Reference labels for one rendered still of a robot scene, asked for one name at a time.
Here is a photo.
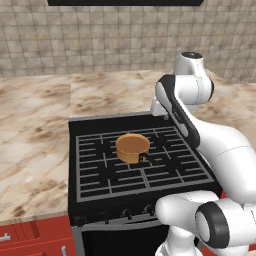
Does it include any black range hood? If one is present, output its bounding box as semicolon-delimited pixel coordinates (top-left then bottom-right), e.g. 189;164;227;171
46;0;205;7

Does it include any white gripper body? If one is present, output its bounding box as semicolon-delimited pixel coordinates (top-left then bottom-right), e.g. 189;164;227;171
149;99;170;118

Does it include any black oven door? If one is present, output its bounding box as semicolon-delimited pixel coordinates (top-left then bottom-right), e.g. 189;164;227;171
81;225;172;256

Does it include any red drawer front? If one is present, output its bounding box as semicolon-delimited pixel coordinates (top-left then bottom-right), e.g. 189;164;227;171
0;215;73;248

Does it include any copper saucepan with black handle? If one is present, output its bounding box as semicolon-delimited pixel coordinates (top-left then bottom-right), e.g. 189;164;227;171
115;132;175;172

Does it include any black stove with grey grates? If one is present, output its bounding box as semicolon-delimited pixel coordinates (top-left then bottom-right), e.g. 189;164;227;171
67;111;224;256

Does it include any red cupboard door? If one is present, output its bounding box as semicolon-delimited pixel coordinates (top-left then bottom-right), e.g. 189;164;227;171
0;237;77;256

